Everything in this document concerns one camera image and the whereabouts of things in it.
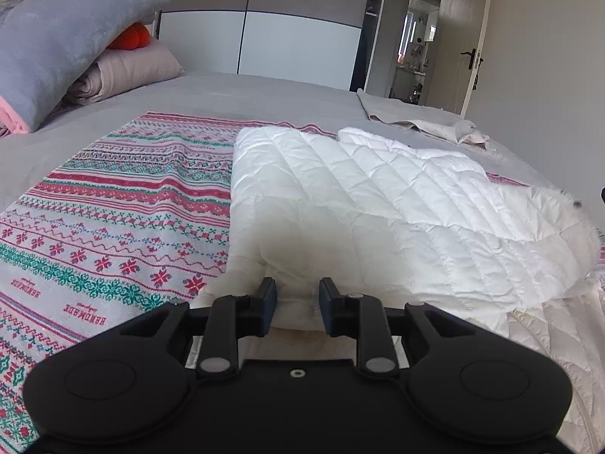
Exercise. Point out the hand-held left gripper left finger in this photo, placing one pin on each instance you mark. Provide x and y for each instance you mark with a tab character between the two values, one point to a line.
269	299

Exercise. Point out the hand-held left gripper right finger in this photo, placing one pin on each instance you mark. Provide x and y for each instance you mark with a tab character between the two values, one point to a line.
326	303

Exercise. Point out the white quilted hooded jacket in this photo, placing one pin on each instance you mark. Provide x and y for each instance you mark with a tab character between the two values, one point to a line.
378	217

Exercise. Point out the patterned red green blanket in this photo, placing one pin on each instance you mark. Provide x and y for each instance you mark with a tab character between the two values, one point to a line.
118	227

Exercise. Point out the beige crumpled cloth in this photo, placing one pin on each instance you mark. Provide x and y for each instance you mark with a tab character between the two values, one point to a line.
416	120

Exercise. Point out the grey bed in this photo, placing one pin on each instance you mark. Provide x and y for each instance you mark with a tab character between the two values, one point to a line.
227	94

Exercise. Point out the beige folded quilt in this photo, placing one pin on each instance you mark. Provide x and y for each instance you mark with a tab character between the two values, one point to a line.
137	68

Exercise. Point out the white grey wardrobe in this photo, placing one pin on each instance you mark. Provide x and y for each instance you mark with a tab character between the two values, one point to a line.
293	33

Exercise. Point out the orange red plush cushion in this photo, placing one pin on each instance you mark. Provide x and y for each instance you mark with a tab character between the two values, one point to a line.
130	38

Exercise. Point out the beige door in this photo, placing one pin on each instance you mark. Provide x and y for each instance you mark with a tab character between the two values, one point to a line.
463	33

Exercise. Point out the grey pink folded blanket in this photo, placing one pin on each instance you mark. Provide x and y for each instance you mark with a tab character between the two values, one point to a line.
61	33

